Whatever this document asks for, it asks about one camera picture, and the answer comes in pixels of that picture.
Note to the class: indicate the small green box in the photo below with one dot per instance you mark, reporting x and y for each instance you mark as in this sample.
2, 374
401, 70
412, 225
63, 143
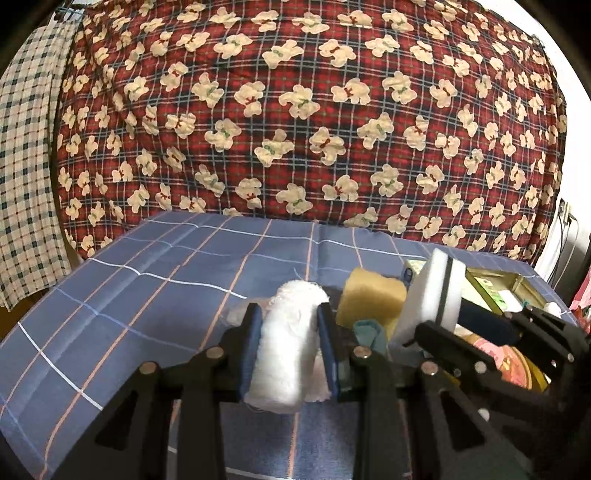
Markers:
501, 295

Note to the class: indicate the round gold tin pink lid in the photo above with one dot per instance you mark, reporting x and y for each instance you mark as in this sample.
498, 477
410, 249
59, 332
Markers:
503, 360

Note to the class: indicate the white sponge black stripe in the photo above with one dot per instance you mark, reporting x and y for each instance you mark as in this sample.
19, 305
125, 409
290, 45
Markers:
429, 295

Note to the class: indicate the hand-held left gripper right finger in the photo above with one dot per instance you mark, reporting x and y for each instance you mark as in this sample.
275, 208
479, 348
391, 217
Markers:
328, 355

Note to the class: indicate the floral tissue box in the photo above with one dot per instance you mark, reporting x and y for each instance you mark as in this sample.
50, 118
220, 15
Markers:
411, 272

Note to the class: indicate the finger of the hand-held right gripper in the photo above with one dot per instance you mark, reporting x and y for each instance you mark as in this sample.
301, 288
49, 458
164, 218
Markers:
443, 344
485, 321

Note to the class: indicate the teal cloth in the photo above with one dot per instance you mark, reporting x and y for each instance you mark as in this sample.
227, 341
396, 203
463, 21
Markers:
374, 333

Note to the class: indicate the gold rectangular tin box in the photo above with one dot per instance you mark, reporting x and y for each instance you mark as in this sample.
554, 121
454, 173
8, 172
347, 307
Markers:
508, 280

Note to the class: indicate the beige checkered hanging cloth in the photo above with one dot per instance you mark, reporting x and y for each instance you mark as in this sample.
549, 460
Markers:
27, 161

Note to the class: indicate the red plaid bear print blanket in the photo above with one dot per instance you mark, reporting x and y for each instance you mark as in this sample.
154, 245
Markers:
300, 115

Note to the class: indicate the blue plaid tablecloth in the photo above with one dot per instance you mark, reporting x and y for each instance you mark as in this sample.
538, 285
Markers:
138, 300

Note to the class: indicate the wall socket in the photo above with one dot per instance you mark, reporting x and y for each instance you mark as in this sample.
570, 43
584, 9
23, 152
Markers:
567, 212

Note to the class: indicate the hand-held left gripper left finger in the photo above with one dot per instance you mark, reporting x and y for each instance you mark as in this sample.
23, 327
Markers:
251, 355

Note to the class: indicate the yellow sponge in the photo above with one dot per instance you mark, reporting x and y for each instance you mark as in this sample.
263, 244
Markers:
369, 295

